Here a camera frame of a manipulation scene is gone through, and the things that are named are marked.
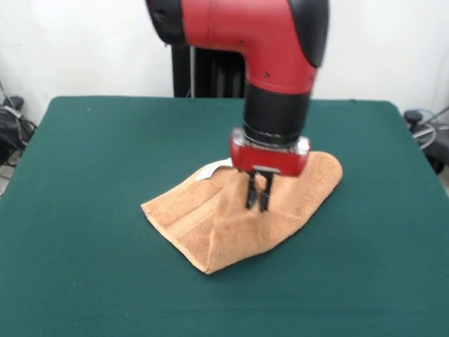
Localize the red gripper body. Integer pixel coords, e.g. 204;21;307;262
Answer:
229;128;311;177

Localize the dark green table cloth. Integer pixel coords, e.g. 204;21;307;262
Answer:
0;96;449;337

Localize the orange terry towel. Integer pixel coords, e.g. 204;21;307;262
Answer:
140;150;344;276

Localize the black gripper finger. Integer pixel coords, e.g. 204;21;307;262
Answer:
245;171;259;211
258;171;275;213

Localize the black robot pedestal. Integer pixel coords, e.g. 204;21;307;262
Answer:
163;40;250;98

